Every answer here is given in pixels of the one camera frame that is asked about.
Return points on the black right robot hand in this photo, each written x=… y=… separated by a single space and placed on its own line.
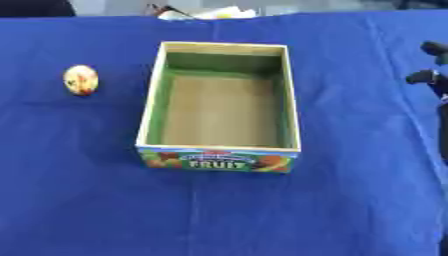
x=438 y=80

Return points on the open cardboard box green inside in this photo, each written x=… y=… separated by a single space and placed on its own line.
x=221 y=113

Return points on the dark object beyond table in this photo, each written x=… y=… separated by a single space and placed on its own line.
x=35 y=8

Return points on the yellow red toy fruit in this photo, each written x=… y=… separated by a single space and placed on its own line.
x=80 y=80

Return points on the white yellow clutter pile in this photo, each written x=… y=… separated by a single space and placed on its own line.
x=210 y=13

